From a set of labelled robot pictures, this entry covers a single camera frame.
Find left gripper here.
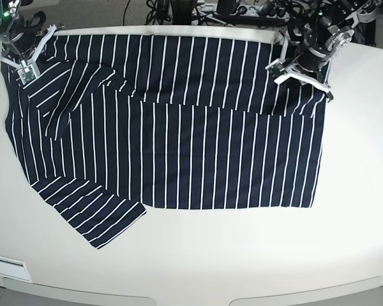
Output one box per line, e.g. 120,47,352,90
290,28,335,80

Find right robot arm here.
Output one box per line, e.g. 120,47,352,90
0,0,47,60

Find navy white striped T-shirt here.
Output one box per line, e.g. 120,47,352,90
1,35,326,249

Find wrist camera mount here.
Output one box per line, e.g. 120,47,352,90
265,31,334,101
0,23,64,85

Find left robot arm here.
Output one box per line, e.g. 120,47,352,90
293,1,382,73

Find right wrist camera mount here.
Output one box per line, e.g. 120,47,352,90
0,23,64,85

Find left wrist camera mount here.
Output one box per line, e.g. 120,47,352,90
265,31,334,101

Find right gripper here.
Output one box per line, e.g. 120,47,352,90
0,11,47,59

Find white label sticker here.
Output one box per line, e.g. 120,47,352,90
0,256,31,282

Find black cable bundle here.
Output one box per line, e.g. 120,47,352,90
123,0,320,29

